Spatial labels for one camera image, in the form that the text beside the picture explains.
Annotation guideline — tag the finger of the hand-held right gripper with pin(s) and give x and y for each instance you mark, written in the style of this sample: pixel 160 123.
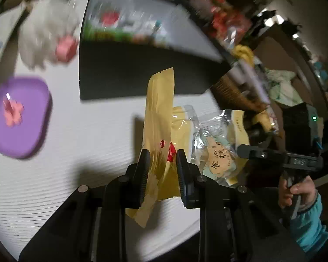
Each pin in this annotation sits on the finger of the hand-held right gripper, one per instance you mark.
pixel 261 134
pixel 259 154

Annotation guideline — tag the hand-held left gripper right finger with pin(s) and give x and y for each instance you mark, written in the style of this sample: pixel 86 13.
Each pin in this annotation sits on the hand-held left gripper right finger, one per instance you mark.
pixel 181 174

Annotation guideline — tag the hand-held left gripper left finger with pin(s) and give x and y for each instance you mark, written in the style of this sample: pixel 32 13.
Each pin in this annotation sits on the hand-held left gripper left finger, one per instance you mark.
pixel 142 174

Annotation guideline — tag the yellow paper packet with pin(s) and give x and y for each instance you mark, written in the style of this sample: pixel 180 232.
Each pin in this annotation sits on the yellow paper packet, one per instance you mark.
pixel 160 109

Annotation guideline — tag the black storage box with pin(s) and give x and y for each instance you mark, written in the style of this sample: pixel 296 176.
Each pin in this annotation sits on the black storage box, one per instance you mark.
pixel 142 71

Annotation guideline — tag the person's right hand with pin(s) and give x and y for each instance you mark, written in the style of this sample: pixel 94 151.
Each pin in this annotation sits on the person's right hand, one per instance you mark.
pixel 303 191

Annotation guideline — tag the clear yellow cartoon packet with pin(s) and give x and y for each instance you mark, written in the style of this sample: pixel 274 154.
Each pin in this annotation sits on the clear yellow cartoon packet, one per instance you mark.
pixel 221 155

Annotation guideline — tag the pale green cloth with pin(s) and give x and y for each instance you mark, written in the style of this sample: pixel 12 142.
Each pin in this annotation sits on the pale green cloth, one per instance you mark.
pixel 281 87

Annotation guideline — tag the wicker basket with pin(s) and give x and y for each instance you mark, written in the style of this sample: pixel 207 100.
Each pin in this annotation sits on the wicker basket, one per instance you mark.
pixel 229 90

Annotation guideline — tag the lavender black long object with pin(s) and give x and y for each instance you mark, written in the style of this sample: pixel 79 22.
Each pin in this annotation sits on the lavender black long object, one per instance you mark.
pixel 251 79

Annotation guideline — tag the yellow plush toy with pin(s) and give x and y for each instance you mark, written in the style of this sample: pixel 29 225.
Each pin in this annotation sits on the yellow plush toy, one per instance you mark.
pixel 243 54

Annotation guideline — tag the pile of colourful packets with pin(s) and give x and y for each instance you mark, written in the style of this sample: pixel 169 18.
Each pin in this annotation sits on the pile of colourful packets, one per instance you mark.
pixel 224 24

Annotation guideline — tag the purple square lid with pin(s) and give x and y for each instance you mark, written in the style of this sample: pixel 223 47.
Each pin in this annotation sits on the purple square lid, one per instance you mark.
pixel 30 131

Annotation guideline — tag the clear plastic bag pink clip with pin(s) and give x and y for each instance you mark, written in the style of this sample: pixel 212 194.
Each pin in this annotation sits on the clear plastic bag pink clip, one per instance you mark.
pixel 43 32

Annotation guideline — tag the white box blue edge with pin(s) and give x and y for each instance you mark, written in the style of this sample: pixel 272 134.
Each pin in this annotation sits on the white box blue edge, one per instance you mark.
pixel 0 32

